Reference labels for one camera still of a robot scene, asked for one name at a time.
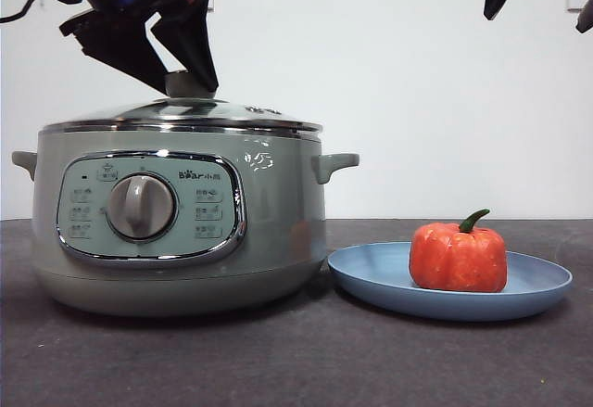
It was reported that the glass lid with green knob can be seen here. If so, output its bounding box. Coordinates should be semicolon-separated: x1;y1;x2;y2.
39;70;323;142

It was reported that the orange pumpkin with green stem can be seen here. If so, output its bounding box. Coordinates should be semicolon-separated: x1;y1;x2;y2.
408;208;507;294

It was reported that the pale green electric steamer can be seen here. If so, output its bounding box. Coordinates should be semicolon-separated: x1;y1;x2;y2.
11;126;360;318

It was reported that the blue round plate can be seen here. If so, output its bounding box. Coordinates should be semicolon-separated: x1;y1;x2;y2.
327;241;574;323

